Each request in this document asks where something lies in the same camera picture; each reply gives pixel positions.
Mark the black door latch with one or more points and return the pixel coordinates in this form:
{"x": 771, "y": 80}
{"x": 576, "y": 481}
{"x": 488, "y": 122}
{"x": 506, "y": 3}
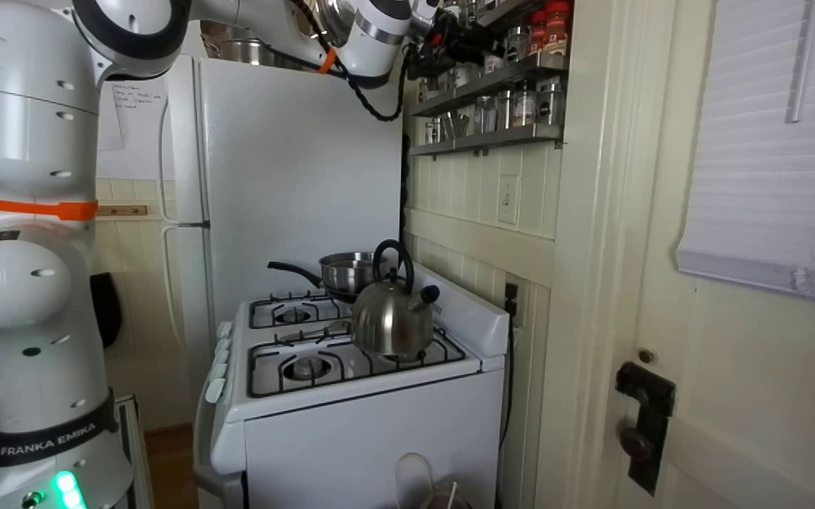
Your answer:
{"x": 645, "y": 415}

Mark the glass jar silver cap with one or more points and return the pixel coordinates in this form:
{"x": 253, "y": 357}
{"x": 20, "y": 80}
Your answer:
{"x": 522, "y": 106}

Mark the white refrigerator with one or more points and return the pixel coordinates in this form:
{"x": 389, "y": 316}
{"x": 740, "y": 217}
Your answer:
{"x": 276, "y": 187}

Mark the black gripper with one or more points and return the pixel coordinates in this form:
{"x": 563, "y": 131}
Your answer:
{"x": 465, "y": 33}

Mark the wooden ruler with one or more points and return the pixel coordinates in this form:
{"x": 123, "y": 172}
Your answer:
{"x": 119, "y": 211}

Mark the organic pepper glass jar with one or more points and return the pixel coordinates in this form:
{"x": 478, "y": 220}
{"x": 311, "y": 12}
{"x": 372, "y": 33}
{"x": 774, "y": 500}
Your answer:
{"x": 484, "y": 115}

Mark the white window blind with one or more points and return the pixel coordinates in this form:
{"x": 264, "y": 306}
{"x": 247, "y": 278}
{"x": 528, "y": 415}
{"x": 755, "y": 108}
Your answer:
{"x": 775, "y": 142}

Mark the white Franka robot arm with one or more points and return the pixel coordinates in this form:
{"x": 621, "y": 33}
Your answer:
{"x": 20, "y": 283}

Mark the onion spice bottle black cap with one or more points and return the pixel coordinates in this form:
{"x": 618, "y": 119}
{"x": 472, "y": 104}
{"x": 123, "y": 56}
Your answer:
{"x": 549, "y": 104}

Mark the red cap spice bottle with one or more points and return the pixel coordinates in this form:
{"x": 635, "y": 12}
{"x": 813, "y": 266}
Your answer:
{"x": 536, "y": 36}
{"x": 559, "y": 30}

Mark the white light switch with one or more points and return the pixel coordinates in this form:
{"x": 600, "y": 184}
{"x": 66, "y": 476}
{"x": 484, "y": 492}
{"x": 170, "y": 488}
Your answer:
{"x": 506, "y": 198}

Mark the white gas stove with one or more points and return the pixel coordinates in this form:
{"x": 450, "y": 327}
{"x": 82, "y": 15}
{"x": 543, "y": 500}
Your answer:
{"x": 359, "y": 443}

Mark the black round object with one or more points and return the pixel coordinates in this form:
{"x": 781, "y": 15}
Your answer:
{"x": 109, "y": 313}

